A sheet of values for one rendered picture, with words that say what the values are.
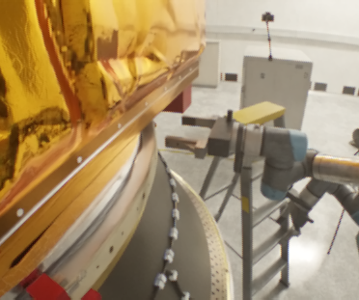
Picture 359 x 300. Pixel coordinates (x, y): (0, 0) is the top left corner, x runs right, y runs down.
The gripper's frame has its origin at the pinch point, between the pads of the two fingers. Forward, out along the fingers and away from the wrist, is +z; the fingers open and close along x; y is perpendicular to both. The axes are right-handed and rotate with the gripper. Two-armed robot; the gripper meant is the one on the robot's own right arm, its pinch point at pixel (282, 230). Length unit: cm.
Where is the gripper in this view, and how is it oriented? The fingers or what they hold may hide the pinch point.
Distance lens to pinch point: 108.5
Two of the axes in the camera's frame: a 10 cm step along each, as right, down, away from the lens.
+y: 8.9, 4.6, -0.4
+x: 2.3, -3.7, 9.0
